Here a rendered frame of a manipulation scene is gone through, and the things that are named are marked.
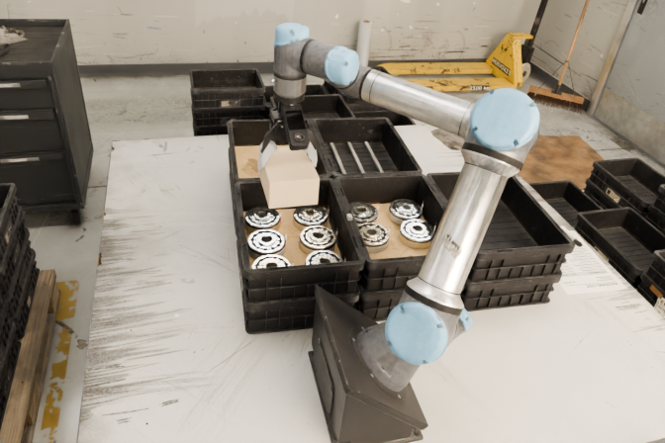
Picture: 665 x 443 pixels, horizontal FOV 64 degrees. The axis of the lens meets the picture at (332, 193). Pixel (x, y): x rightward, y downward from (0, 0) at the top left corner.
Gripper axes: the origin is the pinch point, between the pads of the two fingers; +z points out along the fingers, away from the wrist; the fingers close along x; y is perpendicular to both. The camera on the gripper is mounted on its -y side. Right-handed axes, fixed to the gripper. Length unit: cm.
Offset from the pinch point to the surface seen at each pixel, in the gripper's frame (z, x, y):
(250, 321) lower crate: 35.1, 11.6, -15.7
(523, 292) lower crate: 34, -66, -20
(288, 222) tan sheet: 26.7, -3.9, 13.3
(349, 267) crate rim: 17.8, -12.4, -18.5
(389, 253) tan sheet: 26.9, -29.3, -5.2
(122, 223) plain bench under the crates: 39, 45, 38
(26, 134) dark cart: 53, 92, 132
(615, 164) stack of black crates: 64, -198, 84
